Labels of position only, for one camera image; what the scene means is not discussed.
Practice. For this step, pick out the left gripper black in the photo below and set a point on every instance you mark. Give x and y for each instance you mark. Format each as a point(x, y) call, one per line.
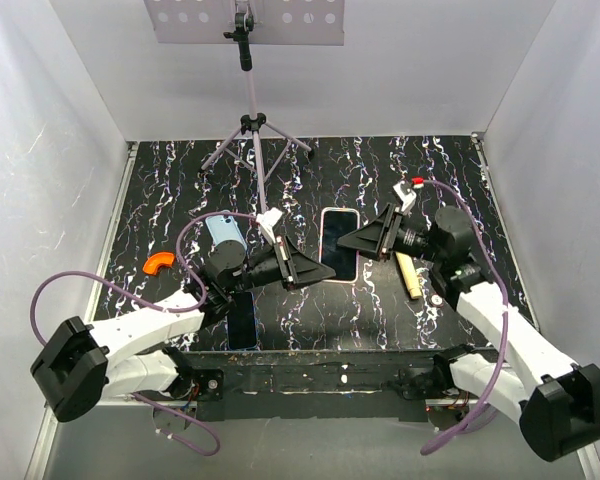
point(299, 268)

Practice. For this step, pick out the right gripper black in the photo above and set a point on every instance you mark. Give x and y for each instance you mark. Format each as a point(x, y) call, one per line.
point(378, 235)

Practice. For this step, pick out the black phone without case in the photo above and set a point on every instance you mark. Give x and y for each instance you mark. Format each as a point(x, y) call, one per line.
point(241, 323)

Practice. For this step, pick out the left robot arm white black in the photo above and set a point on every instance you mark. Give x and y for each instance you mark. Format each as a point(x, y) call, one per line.
point(80, 364)

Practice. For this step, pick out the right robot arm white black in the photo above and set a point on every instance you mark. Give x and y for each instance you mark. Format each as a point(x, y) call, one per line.
point(554, 400)

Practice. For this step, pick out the cream toy microphone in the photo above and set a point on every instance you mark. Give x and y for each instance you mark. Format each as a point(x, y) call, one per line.
point(409, 275)

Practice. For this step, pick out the orange curved piece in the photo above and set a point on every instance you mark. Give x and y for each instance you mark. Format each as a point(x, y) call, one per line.
point(157, 262)

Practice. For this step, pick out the music stand with tripod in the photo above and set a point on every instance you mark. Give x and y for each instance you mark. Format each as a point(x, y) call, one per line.
point(245, 24)

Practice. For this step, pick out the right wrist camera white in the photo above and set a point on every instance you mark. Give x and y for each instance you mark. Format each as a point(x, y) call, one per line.
point(405, 192)

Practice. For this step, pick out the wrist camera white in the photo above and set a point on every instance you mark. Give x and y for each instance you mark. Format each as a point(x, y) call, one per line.
point(267, 222)
point(405, 192)

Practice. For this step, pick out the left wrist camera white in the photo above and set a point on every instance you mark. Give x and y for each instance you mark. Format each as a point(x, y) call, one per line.
point(267, 222)

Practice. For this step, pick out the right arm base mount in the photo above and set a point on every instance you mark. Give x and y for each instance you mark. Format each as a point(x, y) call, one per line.
point(425, 383)

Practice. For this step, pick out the aluminium front rail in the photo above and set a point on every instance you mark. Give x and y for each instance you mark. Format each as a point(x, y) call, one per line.
point(315, 435)

